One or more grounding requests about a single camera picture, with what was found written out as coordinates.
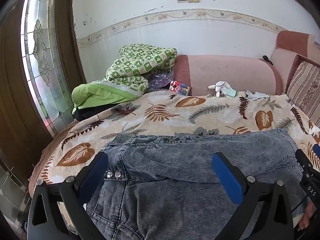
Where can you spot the white tissue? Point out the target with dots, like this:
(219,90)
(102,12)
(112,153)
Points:
(314,130)

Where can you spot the dark cloth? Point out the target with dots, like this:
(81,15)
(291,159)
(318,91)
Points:
(92,111)

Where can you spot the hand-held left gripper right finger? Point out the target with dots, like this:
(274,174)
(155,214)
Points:
(225,172)

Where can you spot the small black object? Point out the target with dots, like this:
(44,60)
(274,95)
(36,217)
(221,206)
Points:
(267,59)

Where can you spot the pink sofa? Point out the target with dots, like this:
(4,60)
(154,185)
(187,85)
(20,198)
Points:
(225,72)

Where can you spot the crumpled white glove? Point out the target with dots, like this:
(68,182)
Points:
(257,95)

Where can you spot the striped cushion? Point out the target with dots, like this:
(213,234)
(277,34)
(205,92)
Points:
(305,87)

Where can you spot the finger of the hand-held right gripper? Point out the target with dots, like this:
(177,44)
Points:
(305,161)

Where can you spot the plain green pillow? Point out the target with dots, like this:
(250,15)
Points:
(97,92)

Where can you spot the green checked quilt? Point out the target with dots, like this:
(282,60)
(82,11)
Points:
(135,65)

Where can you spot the grey denim pants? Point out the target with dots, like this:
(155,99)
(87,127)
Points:
(175,180)

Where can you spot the wooden door with glass panel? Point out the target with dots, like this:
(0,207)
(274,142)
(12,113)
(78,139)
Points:
(40,55)

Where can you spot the leaf print blanket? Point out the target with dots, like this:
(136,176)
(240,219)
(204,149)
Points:
(175,115)

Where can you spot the red snack packet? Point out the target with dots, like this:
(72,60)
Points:
(180,87)

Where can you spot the person's right hand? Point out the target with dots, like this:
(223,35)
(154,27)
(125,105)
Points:
(307,217)

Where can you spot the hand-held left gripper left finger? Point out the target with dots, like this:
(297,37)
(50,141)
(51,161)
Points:
(97,166)

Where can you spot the purple plastic bag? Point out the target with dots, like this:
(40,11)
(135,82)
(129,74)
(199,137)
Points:
(160,81)

